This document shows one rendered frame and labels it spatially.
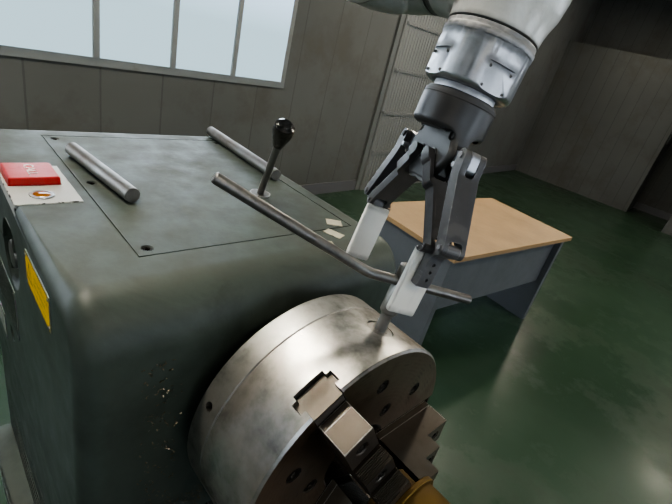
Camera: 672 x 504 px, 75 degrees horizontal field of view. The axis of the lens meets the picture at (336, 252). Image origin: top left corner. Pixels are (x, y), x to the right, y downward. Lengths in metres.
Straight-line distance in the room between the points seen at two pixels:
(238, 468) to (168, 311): 0.17
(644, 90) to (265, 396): 8.98
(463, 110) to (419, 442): 0.40
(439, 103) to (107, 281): 0.37
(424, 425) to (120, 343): 0.39
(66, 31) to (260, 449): 2.84
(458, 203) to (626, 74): 8.94
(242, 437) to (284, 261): 0.22
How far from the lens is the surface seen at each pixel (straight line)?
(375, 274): 0.48
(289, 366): 0.47
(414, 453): 0.60
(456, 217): 0.40
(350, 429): 0.46
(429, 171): 0.43
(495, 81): 0.44
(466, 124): 0.44
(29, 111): 3.15
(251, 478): 0.48
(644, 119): 9.20
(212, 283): 0.52
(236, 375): 0.50
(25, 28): 3.06
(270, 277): 0.55
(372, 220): 0.54
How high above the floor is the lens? 1.53
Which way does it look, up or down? 26 degrees down
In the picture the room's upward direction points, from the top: 15 degrees clockwise
